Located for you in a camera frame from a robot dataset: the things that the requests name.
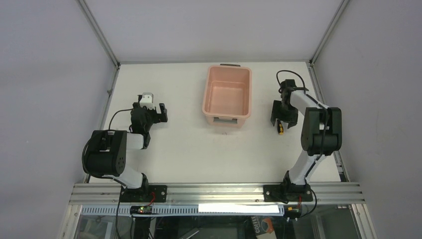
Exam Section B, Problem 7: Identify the yellow black screwdriver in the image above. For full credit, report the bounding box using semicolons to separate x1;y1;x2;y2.
277;119;284;135

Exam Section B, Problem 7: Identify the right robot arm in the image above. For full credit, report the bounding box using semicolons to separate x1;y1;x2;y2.
270;79;342;196

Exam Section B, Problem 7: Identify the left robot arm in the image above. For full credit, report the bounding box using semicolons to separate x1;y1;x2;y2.
81;93;168;195

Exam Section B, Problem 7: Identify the pink plastic bin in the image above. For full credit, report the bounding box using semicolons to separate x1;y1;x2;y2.
202;64;252;128

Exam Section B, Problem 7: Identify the coffee box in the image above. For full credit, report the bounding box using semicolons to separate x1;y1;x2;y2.
251;216;274;236

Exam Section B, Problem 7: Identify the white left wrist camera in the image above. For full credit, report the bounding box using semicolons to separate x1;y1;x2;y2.
140;93;155;110

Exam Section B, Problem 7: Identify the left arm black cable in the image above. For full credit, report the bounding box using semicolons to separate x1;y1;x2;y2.
108;108;134;130

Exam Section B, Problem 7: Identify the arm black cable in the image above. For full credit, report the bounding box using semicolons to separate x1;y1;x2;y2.
108;108;134;130
276;69;330;162

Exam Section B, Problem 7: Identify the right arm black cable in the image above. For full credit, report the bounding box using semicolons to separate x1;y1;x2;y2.
276;69;330;162

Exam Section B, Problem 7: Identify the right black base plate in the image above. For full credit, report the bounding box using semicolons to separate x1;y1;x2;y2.
263;184;314;203

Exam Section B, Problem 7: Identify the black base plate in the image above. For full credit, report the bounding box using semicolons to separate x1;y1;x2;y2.
119;185;167;203
263;184;314;203

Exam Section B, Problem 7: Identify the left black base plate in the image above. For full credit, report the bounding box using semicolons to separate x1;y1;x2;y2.
119;185;167;203

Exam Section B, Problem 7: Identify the white slotted cable duct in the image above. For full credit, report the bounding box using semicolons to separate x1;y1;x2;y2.
81;203;285;217

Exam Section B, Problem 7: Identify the aluminium mounting rail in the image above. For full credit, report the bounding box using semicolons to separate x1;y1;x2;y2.
69;182;365;205

